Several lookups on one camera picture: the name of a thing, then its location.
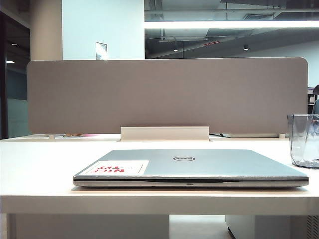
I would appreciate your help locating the clear plastic water cup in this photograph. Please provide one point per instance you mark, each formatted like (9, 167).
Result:
(302, 144)

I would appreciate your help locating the white red-lettered sticker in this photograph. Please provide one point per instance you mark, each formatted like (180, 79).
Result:
(112, 167)

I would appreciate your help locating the person in dark top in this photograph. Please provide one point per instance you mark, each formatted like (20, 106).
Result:
(316, 104)

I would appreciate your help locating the dark background monitor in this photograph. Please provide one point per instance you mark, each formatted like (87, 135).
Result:
(310, 95)

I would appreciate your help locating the grey fabric desk divider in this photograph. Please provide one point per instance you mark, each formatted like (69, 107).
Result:
(149, 94)

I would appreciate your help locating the paper notice on pillar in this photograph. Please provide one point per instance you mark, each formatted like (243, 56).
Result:
(101, 51)

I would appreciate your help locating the pink and orange items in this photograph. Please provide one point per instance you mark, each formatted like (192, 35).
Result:
(82, 135)

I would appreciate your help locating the long linear ceiling light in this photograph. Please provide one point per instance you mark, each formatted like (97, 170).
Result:
(224, 24)

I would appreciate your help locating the silver Dell laptop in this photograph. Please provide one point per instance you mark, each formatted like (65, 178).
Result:
(211, 165)

